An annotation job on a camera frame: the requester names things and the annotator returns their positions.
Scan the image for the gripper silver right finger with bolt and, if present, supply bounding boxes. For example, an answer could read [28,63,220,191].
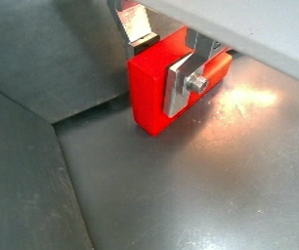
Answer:
[163,28,228,118]

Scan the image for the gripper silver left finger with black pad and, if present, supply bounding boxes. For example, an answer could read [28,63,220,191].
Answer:
[107,0,160,59]

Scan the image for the red double-square block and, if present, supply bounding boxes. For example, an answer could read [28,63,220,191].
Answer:
[128,26,232,137]

